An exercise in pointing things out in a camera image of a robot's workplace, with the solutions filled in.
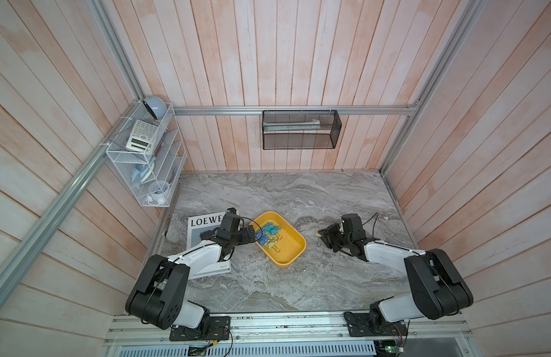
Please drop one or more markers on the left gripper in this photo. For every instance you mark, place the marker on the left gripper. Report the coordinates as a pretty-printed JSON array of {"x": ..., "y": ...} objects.
[{"x": 244, "y": 237}]

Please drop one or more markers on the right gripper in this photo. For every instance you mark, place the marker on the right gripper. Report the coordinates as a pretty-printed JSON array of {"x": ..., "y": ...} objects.
[{"x": 327, "y": 233}]

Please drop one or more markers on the blue binder clip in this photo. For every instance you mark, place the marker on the blue binder clip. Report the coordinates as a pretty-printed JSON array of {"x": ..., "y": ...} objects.
[
  {"x": 265, "y": 243},
  {"x": 262, "y": 236}
]

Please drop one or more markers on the yellow plastic storage box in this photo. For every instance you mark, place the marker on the yellow plastic storage box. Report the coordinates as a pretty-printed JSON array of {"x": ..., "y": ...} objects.
[{"x": 291, "y": 245}]

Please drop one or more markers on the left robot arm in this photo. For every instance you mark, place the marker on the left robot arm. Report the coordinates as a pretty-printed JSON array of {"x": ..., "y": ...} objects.
[{"x": 158, "y": 295}]

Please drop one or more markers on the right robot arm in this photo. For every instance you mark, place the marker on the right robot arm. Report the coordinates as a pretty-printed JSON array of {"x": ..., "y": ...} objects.
[{"x": 436, "y": 287}]

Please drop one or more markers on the ruler in mesh basket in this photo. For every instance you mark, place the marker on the ruler in mesh basket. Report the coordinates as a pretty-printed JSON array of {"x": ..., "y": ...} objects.
[{"x": 292, "y": 126}]

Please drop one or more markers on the white calculator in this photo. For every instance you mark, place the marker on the white calculator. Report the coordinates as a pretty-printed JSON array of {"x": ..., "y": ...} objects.
[{"x": 142, "y": 137}]

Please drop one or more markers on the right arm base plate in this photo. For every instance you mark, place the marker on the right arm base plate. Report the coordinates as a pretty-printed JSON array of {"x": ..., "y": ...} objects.
[{"x": 371, "y": 324}]

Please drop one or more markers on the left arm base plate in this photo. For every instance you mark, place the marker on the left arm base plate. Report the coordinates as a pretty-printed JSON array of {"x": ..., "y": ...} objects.
[{"x": 214, "y": 328}]

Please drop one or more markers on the aluminium front rail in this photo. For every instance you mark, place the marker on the aluminium front rail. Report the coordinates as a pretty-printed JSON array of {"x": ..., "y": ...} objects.
[{"x": 272, "y": 327}]

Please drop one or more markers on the white wire wall shelf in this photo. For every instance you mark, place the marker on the white wire wall shelf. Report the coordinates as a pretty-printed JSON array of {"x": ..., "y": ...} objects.
[{"x": 139, "y": 170}]

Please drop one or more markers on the black mesh wall basket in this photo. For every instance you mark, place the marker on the black mesh wall basket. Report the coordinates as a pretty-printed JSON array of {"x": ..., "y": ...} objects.
[{"x": 322, "y": 139}]

